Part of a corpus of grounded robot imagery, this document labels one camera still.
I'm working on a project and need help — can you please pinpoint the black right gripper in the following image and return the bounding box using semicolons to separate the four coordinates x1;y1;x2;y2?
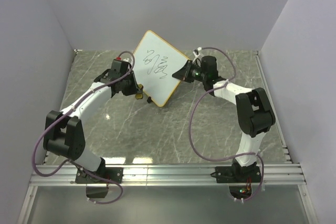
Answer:
172;61;206;84

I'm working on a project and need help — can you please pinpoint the yellow and black eraser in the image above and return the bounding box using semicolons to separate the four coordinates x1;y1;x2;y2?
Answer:
134;84;143;100

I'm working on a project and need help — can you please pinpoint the yellow framed whiteboard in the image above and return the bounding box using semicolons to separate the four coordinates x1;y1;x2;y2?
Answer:
133;30;189;107

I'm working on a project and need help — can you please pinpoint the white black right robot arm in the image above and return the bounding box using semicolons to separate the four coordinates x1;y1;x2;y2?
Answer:
172;56;276;182

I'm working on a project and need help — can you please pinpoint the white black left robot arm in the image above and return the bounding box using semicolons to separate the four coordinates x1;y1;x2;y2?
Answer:
43;57;143;183

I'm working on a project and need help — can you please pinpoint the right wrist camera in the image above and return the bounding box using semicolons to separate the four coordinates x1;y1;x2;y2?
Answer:
193;47;203;63

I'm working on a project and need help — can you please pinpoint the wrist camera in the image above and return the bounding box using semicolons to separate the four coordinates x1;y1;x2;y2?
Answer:
116;57;131;63
193;47;203;63

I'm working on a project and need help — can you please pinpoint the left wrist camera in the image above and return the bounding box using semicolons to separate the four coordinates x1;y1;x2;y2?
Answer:
116;57;131;63

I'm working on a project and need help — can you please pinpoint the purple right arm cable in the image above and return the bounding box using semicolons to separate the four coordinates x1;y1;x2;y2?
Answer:
189;47;265;204

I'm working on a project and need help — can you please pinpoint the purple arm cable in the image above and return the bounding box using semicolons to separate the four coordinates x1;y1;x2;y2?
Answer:
189;47;265;204
31;50;136;205

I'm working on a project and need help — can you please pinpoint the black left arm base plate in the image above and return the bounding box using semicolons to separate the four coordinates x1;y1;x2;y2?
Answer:
75;167;123;184

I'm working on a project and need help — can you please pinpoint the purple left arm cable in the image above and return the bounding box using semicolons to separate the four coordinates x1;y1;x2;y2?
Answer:
31;50;136;205

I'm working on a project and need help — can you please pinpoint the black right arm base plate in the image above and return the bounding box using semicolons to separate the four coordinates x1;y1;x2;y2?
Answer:
210;162;261;184

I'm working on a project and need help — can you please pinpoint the aluminium rail frame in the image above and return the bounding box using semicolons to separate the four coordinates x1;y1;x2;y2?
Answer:
23;55;309;223

